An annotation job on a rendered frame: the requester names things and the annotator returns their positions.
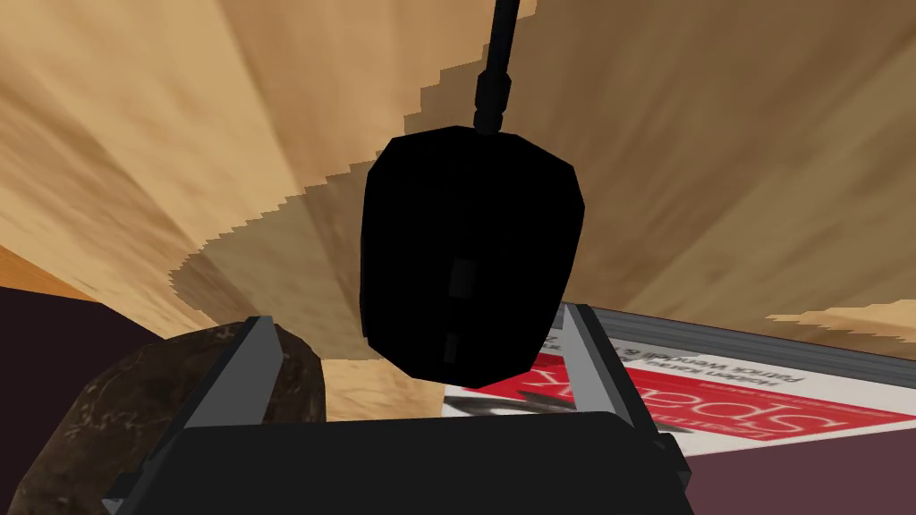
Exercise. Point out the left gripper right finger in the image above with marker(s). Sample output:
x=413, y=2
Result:
x=597, y=372

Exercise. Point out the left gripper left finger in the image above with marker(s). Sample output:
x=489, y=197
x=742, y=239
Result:
x=240, y=379

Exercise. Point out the dark brown bread loaf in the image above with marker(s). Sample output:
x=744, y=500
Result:
x=107, y=422

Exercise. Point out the white and red book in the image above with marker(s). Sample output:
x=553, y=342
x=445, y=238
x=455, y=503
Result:
x=744, y=400

